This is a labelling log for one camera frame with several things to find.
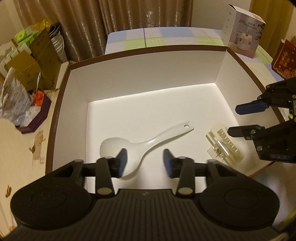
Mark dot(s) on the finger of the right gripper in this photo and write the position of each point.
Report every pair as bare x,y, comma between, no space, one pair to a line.
255,106
245,132

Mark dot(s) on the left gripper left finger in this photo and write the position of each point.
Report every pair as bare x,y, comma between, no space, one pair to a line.
108,168

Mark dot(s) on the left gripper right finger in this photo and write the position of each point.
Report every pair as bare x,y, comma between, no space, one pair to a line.
182,168

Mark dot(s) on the white rice paddle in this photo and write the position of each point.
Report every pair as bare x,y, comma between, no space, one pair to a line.
110,147

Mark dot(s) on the white plastic hair clip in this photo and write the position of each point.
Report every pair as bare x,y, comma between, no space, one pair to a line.
222,147

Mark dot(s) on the plaid tablecloth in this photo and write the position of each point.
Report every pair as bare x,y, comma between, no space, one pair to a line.
119,41

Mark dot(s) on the red gift box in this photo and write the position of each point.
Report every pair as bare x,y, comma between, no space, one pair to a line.
284,61

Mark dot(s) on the white humidifier box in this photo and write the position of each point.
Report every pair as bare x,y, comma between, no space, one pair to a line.
242,31

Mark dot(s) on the brown cardboard storage box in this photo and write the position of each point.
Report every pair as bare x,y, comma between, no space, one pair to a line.
137,94

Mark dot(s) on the dark purple tray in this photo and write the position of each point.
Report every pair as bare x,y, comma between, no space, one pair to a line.
36,114

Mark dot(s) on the plastic bag in tray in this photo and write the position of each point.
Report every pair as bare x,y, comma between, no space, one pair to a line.
15,100

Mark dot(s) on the brown cardboard boxes pile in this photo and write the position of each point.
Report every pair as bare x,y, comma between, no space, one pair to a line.
41,68

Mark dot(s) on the brown curtain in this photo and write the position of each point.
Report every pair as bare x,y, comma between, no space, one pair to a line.
86,24

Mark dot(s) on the stacked white bowls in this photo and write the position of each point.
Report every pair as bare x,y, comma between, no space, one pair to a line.
58,41

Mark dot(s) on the green tissue packs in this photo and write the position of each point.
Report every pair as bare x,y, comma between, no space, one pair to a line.
25,37

